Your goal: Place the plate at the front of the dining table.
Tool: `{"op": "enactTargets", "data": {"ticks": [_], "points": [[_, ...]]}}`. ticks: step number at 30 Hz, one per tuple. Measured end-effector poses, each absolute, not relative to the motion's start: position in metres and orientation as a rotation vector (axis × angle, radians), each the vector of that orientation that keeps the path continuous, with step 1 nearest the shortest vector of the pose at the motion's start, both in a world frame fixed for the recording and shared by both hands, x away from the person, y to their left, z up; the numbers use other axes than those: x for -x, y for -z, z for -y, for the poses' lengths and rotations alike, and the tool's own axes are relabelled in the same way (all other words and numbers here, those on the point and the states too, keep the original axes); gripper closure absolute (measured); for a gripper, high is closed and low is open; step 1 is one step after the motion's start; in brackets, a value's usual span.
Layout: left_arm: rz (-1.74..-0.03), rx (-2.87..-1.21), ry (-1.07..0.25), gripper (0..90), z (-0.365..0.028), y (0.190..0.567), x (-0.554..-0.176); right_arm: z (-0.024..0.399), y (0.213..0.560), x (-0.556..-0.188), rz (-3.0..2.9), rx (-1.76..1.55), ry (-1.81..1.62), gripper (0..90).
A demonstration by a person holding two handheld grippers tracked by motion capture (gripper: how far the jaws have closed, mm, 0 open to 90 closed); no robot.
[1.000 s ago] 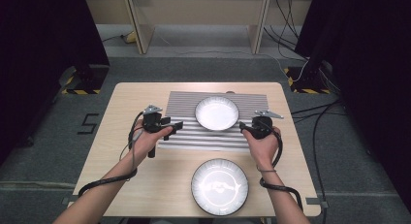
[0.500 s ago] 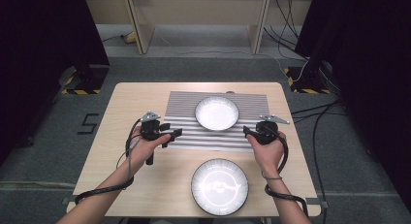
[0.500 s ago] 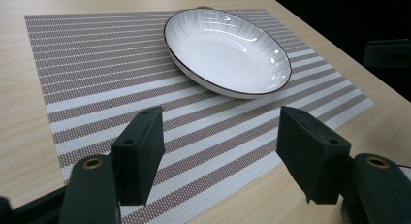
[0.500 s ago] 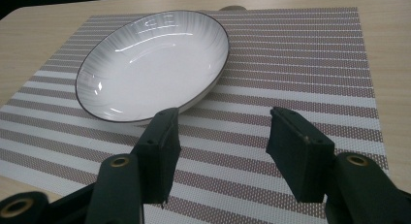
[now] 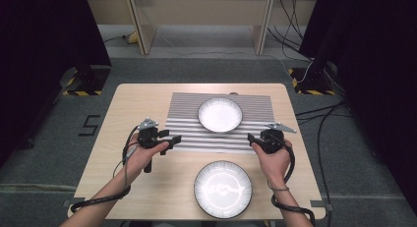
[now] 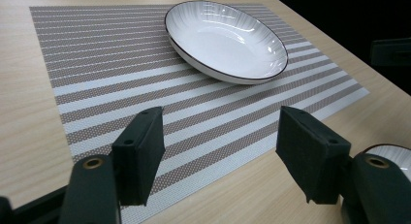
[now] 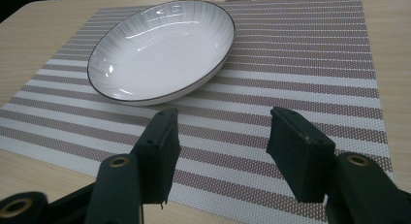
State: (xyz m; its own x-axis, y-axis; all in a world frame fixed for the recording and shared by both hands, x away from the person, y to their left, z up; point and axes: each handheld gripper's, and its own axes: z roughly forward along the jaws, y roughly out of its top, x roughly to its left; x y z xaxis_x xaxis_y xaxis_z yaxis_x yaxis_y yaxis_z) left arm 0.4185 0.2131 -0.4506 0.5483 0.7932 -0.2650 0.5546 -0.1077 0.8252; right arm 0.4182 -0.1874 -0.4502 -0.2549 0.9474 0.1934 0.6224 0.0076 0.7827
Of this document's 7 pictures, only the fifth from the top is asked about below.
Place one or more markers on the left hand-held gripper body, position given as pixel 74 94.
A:
pixel 148 137

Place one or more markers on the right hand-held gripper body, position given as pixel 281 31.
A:
pixel 271 140

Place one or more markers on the white plate with dark rim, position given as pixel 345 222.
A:
pixel 223 189
pixel 219 115

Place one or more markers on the person's right hand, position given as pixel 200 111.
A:
pixel 273 166

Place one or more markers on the person's left hand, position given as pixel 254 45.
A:
pixel 141 163

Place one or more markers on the grey white striped placemat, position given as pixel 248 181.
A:
pixel 255 109

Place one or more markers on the thin grey wristband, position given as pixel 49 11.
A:
pixel 278 189

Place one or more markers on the stand base with hazard tape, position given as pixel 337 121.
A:
pixel 88 81
pixel 314 84

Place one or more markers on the light wooden panel leg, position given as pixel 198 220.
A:
pixel 262 27
pixel 141 27

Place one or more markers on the black curtain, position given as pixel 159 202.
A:
pixel 377 73
pixel 42 56

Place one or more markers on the grey table bracket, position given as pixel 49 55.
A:
pixel 72 202
pixel 321 204

